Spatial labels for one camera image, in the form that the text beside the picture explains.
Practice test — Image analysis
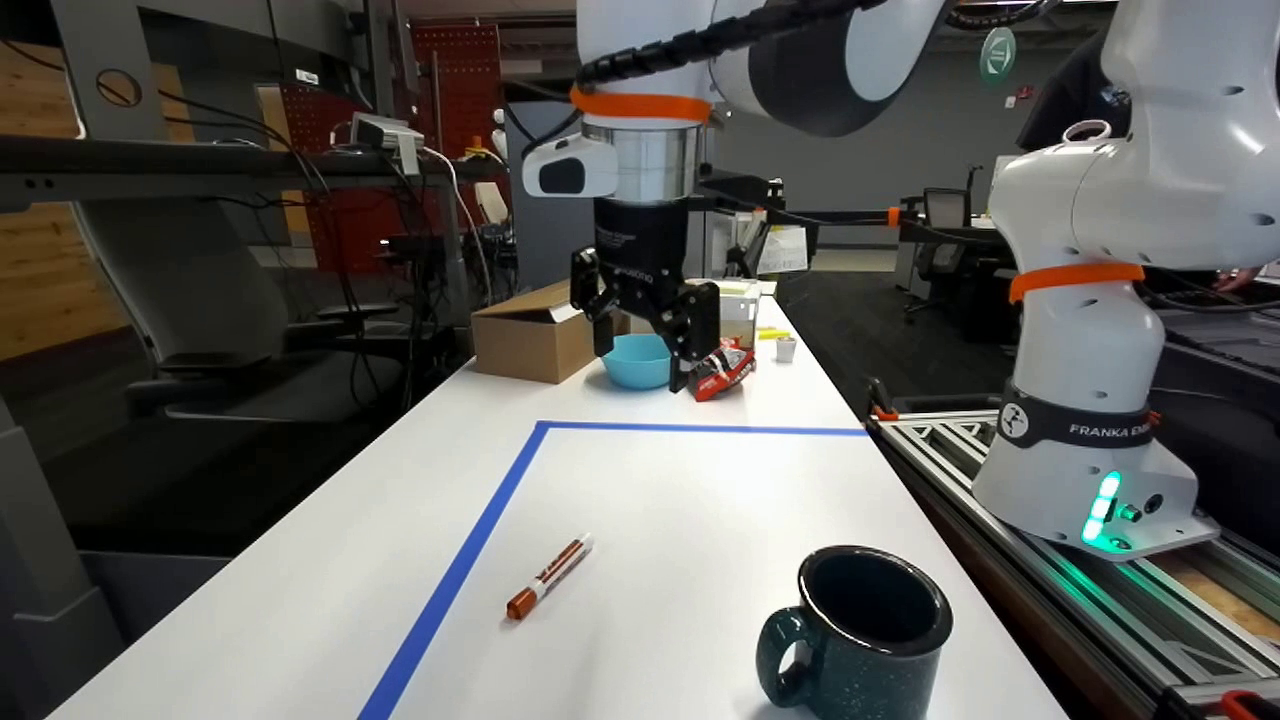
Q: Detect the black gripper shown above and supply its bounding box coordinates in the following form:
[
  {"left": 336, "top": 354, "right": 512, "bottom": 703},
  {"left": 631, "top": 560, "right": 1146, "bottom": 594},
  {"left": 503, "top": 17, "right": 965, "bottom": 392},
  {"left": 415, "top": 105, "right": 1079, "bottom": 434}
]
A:
[{"left": 569, "top": 194, "right": 728, "bottom": 397}]

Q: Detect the red and white marker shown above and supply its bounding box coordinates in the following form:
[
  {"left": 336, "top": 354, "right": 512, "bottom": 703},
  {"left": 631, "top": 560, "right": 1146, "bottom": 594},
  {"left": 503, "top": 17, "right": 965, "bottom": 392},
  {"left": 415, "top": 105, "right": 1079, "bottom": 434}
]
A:
[{"left": 503, "top": 536, "right": 597, "bottom": 624}]

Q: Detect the teal plastic bowl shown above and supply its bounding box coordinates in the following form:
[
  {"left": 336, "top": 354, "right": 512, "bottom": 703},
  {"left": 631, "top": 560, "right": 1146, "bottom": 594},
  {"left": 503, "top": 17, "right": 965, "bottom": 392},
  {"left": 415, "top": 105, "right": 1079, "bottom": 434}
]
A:
[{"left": 597, "top": 331, "right": 682, "bottom": 397}]

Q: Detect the white and yellow container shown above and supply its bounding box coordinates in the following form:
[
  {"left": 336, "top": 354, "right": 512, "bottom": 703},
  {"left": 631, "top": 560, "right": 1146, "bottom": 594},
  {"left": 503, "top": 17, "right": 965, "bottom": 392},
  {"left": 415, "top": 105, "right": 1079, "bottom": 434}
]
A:
[{"left": 716, "top": 276, "right": 763, "bottom": 350}]

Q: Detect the red snack packet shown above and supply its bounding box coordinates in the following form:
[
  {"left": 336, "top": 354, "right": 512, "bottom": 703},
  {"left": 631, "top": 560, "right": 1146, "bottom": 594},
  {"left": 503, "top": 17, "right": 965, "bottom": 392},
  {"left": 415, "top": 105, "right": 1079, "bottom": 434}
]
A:
[{"left": 685, "top": 337, "right": 759, "bottom": 408}]

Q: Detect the brown cardboard box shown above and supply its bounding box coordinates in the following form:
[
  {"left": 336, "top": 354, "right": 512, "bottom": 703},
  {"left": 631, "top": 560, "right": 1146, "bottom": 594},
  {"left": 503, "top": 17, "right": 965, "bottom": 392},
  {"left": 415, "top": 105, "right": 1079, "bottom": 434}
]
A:
[{"left": 468, "top": 276, "right": 599, "bottom": 386}]

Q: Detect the red cabinet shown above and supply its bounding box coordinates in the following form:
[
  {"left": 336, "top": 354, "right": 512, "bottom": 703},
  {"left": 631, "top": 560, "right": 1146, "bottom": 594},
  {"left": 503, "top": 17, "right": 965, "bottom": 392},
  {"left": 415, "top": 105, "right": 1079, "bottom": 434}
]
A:
[{"left": 413, "top": 17, "right": 507, "bottom": 164}]

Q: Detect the dark equipment unit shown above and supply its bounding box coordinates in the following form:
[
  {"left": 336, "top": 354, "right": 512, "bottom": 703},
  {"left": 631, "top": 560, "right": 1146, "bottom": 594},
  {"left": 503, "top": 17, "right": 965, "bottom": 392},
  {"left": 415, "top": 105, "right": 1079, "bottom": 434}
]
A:
[{"left": 893, "top": 184, "right": 1015, "bottom": 337}]

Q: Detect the white power strip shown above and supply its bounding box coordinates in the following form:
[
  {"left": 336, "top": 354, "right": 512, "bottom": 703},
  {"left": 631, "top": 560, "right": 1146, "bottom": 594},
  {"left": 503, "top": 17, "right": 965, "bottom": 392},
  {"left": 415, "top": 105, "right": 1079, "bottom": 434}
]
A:
[{"left": 345, "top": 111, "right": 434, "bottom": 180}]

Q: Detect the blue tape line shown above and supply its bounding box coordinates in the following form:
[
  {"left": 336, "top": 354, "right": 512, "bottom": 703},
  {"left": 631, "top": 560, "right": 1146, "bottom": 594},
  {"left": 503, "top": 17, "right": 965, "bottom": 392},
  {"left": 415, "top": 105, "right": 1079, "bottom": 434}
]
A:
[{"left": 357, "top": 417, "right": 871, "bottom": 720}]

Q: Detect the dark speckled enamel mug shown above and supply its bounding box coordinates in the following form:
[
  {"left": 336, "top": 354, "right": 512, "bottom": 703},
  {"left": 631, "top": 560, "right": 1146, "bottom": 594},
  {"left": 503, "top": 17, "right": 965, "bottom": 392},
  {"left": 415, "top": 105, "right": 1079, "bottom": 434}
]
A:
[{"left": 754, "top": 540, "right": 958, "bottom": 720}]

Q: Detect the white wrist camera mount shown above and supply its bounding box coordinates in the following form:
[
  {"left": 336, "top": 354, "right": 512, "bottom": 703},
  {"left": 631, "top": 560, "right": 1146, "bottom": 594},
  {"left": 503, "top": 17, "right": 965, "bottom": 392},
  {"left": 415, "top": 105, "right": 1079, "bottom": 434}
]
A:
[{"left": 515, "top": 125, "right": 625, "bottom": 205}]

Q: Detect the black ribbed cable conduit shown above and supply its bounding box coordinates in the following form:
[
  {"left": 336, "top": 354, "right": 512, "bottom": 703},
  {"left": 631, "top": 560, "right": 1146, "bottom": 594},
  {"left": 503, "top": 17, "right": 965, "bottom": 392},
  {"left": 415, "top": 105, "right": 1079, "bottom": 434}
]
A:
[{"left": 571, "top": 0, "right": 857, "bottom": 87}]

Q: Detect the grey metal machine frame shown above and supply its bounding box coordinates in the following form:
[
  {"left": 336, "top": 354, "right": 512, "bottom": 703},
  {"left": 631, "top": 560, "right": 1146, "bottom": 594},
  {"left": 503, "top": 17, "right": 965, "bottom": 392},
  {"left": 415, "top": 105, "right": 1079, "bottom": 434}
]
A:
[{"left": 0, "top": 0, "right": 406, "bottom": 376}]

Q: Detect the aluminium rail frame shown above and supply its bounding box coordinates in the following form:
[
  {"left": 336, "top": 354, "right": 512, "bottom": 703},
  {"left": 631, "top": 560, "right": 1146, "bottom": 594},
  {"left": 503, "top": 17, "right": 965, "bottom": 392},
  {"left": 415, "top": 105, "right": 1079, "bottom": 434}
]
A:
[{"left": 866, "top": 376, "right": 1280, "bottom": 720}]

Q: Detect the wooden wall panel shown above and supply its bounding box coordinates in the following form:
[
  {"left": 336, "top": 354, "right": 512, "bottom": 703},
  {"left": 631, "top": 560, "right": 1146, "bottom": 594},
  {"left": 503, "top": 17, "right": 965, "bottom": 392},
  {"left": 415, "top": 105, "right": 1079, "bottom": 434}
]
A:
[{"left": 0, "top": 35, "right": 135, "bottom": 362}]

